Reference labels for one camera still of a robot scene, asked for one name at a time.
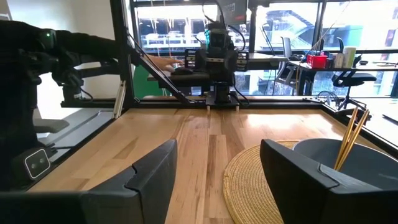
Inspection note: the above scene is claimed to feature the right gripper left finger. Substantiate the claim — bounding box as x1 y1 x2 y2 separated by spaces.
0 139 178 224

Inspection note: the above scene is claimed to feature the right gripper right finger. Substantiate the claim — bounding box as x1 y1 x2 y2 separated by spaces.
260 139 398 224

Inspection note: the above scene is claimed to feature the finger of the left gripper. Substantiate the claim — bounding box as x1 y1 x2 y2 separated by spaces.
214 58 223 82
222 58 233 82

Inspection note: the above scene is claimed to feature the wooden chopstick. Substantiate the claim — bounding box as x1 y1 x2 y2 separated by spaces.
336 108 371 171
334 107 359 171

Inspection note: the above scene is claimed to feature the person's forearm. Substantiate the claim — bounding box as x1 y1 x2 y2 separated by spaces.
55 29 150 68

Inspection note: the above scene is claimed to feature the dark desk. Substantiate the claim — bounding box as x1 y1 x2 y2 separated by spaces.
147 71 215 88

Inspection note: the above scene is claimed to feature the black computer mouse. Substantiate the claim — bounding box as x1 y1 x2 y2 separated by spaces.
170 67 194 76

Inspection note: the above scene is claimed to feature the person's hand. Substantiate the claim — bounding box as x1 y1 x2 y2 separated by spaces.
146 54 184 73

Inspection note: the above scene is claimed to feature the grey desk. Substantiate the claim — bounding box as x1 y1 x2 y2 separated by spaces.
247 52 289 71

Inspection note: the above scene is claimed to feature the black hanging monitor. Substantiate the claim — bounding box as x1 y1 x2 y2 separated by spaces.
217 0 249 26

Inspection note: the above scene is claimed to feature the grey office chair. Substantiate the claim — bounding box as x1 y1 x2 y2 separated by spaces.
279 36 293 58

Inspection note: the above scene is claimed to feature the grey bowl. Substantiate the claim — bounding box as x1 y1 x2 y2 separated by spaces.
292 138 398 191

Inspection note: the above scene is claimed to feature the red storage box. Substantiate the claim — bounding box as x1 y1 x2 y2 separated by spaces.
307 54 328 70

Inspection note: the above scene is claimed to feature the black office chair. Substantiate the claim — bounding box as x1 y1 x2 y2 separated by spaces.
331 37 377 110

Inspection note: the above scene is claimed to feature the background office desk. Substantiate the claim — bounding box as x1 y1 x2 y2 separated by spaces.
289 60 398 96

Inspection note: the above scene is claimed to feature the person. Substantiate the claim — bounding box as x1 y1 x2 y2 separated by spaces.
0 20 63 147

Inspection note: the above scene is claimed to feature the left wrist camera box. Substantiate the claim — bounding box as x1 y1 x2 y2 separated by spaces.
205 29 231 50

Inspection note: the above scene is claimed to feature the black aluminium table frame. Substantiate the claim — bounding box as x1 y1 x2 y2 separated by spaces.
60 0 398 156

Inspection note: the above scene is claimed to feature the white frame bracket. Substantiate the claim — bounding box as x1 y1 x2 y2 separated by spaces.
112 80 127 119

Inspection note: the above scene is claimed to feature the table-level depth camera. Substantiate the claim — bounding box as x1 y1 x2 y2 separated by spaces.
11 147 52 182

